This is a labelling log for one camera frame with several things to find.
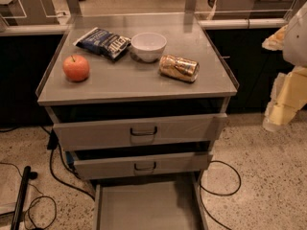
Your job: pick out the blue chip bag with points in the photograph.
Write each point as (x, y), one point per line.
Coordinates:
(104, 43)

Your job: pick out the grey drawer cabinet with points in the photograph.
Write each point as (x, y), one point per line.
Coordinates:
(132, 89)

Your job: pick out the orange gold soda can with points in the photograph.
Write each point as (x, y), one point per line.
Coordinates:
(179, 68)

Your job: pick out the top grey drawer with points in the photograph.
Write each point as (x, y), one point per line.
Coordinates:
(110, 134)

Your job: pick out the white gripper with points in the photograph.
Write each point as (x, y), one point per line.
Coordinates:
(296, 42)

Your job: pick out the grey drawer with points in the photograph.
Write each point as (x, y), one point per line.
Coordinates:
(159, 205)
(110, 134)
(142, 165)

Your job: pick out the black pole on floor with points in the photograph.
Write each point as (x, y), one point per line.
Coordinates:
(18, 209)

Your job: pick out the white bowl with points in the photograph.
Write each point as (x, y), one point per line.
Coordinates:
(148, 46)

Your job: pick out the middle grey drawer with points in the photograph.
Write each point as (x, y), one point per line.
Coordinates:
(142, 165)

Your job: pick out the bottom grey drawer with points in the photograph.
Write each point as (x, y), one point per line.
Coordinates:
(159, 205)

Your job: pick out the red apple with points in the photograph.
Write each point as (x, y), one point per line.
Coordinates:
(76, 68)

